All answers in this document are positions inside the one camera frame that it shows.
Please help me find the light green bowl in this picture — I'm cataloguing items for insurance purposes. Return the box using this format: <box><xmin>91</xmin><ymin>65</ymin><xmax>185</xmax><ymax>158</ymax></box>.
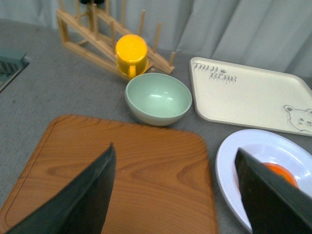
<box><xmin>125</xmin><ymin>73</ymin><xmax>193</xmax><ymax>126</ymax></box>

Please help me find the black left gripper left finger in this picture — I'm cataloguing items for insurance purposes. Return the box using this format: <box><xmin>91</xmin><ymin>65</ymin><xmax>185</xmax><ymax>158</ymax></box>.
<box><xmin>8</xmin><ymin>144</ymin><xmax>117</xmax><ymax>234</ymax></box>

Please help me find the wooden cutting board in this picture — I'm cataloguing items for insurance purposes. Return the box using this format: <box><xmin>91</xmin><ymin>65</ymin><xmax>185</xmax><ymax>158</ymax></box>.
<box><xmin>0</xmin><ymin>115</ymin><xmax>218</xmax><ymax>234</ymax></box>

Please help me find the wooden dish rack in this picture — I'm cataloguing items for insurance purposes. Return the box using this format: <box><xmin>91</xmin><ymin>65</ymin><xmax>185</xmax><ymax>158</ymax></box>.
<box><xmin>56</xmin><ymin>0</ymin><xmax>176</xmax><ymax>81</ymax></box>

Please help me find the orange fruit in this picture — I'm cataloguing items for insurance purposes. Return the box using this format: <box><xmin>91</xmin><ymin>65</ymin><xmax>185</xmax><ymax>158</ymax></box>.
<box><xmin>263</xmin><ymin>162</ymin><xmax>299</xmax><ymax>188</ymax></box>

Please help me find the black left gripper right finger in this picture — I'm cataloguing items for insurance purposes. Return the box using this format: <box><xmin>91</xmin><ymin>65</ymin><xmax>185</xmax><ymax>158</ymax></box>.
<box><xmin>234</xmin><ymin>148</ymin><xmax>312</xmax><ymax>234</ymax></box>

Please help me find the beige bear tray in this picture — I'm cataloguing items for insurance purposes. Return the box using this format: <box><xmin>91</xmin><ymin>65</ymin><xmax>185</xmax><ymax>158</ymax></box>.
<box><xmin>189</xmin><ymin>57</ymin><xmax>312</xmax><ymax>136</ymax></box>

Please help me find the yellow plastic mug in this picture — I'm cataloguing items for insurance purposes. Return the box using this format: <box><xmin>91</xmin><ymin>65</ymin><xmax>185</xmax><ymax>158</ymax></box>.
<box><xmin>116</xmin><ymin>34</ymin><xmax>149</xmax><ymax>79</ymax></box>

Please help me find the white ceramic plate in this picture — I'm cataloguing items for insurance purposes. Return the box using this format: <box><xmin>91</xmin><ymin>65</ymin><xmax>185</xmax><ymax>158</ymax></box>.
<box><xmin>215</xmin><ymin>129</ymin><xmax>312</xmax><ymax>232</ymax></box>

